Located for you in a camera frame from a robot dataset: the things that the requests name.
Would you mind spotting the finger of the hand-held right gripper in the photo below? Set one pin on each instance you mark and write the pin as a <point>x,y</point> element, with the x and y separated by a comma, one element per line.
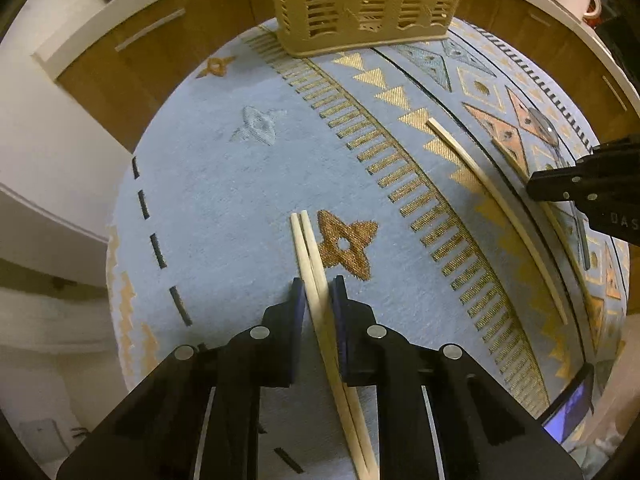
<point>560,185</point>
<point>620,147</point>

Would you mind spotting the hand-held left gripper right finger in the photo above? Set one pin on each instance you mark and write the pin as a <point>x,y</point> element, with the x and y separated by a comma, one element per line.
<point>340,320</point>

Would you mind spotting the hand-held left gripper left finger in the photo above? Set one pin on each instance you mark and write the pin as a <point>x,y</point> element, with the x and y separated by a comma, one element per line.
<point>297,320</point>

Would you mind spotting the wooden chopstick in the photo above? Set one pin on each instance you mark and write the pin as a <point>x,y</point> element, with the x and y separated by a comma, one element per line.
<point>510,160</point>
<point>479,174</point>
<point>299,245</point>

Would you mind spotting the clear plastic spoon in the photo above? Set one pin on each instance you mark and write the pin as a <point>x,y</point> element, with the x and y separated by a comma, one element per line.
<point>544,125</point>

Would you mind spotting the pair of wooden chopsticks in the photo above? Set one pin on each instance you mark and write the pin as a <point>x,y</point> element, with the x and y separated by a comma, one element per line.
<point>312,245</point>

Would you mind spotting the beige plastic utensil basket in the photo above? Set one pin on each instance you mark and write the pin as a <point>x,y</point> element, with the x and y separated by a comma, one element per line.
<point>350,45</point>

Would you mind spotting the blue patterned tablecloth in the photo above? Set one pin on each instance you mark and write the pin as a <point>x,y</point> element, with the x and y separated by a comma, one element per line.
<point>225,185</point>

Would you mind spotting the black tablet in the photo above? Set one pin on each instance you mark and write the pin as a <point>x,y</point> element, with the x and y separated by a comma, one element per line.
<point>567,405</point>

